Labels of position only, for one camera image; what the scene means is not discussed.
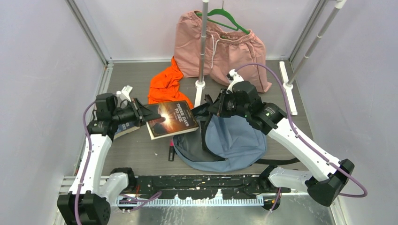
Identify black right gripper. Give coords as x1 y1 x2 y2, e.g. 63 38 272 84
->
208 88 249 119

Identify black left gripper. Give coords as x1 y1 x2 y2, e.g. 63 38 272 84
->
112 98 161 128

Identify blue paperback book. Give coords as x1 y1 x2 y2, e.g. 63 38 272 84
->
114 122 140 139

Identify Three Days to See book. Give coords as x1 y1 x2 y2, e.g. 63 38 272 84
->
145 101 199 140

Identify light blue backpack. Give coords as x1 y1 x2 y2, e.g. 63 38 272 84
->
172 95 299 173

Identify pink highlighter marker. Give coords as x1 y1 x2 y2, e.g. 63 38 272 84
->
168 140 176 162

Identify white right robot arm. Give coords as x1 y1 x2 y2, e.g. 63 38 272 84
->
208 81 355 206

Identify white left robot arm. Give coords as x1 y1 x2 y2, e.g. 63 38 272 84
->
57 93 161 225

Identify orange shirt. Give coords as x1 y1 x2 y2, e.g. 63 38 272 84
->
147 57 194 109

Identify pink shorts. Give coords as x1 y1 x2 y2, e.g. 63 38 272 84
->
174 11 272 93

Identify white right rack stand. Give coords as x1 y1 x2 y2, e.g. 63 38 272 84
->
279 0 346 116

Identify green clothes hanger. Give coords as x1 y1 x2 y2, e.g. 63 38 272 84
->
195 0 250 34

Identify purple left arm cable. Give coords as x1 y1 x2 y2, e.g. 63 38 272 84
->
74 100 162 225

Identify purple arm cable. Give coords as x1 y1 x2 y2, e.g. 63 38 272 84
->
235 63 368 212
74 100 162 225

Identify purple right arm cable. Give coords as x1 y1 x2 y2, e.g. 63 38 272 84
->
235 63 368 212

